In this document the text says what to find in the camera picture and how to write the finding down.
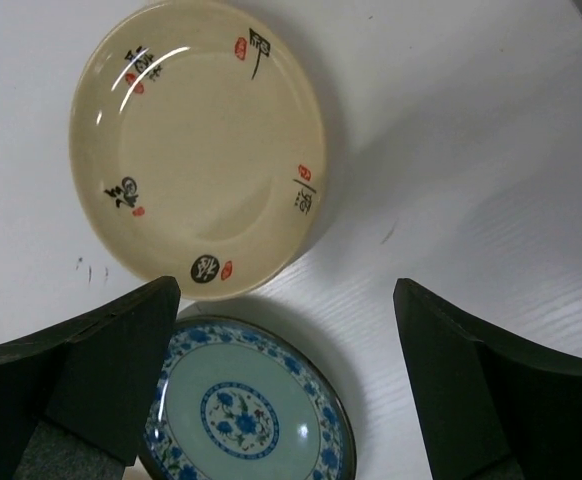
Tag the blue floral plate right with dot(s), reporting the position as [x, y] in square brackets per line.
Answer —
[235, 401]

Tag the beige plate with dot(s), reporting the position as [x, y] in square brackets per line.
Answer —
[198, 148]

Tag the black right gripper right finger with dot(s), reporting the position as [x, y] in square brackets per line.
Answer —
[490, 404]

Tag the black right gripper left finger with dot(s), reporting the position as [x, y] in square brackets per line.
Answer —
[74, 397]

